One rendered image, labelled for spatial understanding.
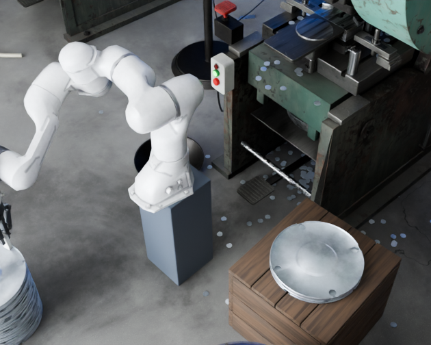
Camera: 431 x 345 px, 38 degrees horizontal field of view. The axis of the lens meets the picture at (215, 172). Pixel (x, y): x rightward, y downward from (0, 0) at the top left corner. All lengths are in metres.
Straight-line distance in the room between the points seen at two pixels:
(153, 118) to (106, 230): 0.88
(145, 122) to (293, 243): 0.62
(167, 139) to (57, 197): 0.93
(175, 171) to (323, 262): 0.54
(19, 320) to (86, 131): 1.06
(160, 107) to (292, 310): 0.71
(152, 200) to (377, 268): 0.74
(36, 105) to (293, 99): 0.86
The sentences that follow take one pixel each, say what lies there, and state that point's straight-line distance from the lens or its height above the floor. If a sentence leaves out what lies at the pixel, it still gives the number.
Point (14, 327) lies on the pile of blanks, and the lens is 2.30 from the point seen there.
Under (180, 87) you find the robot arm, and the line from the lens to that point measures 1.85.
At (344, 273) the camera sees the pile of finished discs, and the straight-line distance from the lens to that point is 1.99.
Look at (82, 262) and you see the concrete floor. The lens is 2.51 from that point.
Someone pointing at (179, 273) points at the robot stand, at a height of 0.07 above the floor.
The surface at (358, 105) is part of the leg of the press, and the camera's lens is 2.12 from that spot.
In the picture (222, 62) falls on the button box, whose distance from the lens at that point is 2.28.
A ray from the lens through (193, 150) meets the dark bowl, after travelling 2.77.
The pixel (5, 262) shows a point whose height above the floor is 0.25.
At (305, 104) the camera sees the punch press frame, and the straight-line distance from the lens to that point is 2.19.
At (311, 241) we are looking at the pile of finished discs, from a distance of 2.05.
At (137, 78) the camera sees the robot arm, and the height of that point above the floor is 0.84.
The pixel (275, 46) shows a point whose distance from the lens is 2.10.
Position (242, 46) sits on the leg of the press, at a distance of 2.33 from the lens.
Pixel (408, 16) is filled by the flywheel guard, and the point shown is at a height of 1.17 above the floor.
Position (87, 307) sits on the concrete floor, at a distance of 2.39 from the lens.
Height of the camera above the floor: 2.01
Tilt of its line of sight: 47 degrees down
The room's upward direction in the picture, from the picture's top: 1 degrees counter-clockwise
